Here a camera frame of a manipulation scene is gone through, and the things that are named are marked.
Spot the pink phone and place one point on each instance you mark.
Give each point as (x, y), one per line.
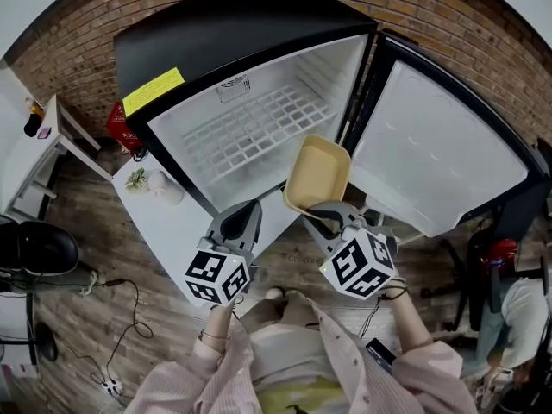
(43, 132)

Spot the black office chair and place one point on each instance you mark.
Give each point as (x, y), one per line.
(513, 218)

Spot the black shell chair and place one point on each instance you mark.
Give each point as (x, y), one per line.
(47, 244)

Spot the yellow plastic tray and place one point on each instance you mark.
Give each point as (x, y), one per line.
(319, 171)

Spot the person's right forearm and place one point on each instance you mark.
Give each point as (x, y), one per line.
(409, 321)

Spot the white side table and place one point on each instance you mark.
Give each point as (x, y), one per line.
(26, 158)

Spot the orange bottle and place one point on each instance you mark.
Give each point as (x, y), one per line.
(35, 109)

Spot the black cloth bundle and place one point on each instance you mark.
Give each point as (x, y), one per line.
(32, 124)

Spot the person's shoe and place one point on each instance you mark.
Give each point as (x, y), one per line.
(274, 293)
(296, 296)

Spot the white cup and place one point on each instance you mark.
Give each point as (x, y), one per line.
(166, 188)

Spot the red helmet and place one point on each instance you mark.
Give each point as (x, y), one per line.
(502, 250)

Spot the person's left shoe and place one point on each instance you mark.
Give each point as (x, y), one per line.
(274, 293)

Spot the white power strip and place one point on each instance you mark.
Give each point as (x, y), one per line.
(111, 386)

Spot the red plastic basket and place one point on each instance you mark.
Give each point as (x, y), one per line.
(118, 127)

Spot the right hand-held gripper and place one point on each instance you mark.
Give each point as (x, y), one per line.
(358, 265)

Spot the person's right shoe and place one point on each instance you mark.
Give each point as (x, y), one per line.
(296, 296)

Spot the person's left forearm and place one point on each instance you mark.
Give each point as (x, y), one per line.
(220, 321)

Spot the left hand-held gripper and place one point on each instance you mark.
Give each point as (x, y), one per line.
(211, 274)

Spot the white rectangular table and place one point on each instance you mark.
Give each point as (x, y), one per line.
(172, 231)

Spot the black mini fridge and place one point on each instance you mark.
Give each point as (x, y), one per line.
(237, 28)

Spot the black pole stand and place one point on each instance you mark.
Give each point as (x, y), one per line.
(47, 341)

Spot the small potted plant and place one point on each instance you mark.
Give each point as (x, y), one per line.
(136, 179)

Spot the dark blue phone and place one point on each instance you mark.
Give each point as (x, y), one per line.
(380, 355)

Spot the person's body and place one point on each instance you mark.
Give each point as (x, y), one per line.
(293, 360)

